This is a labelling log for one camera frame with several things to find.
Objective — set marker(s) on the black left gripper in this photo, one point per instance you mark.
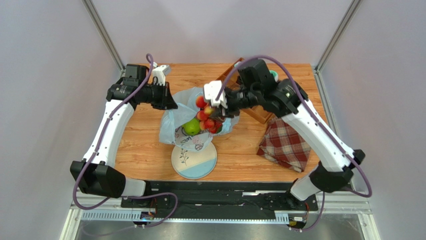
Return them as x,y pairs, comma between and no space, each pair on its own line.
166,102

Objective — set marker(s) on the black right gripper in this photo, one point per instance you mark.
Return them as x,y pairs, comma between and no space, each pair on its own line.
228,108

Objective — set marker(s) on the light blue plastic bag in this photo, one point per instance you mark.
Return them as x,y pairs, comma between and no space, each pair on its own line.
171,131

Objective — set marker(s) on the red fake cherry bunch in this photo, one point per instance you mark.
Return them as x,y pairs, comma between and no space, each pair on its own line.
205,119

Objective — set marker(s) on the green fake apple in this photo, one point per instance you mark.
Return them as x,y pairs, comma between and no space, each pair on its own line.
192,127

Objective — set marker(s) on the cream blue ceramic plate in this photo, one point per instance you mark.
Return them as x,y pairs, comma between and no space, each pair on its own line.
194,165

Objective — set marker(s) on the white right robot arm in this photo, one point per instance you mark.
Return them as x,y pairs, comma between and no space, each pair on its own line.
249,84

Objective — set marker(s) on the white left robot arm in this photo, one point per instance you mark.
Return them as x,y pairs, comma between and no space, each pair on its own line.
95,174

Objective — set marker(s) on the wooden compartment tray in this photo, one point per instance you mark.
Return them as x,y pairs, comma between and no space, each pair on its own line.
256,113

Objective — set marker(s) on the red plaid folded cloth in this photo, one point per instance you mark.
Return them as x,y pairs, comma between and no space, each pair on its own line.
282,145

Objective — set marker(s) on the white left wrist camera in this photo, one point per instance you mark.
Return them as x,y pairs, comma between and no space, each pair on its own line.
159,74

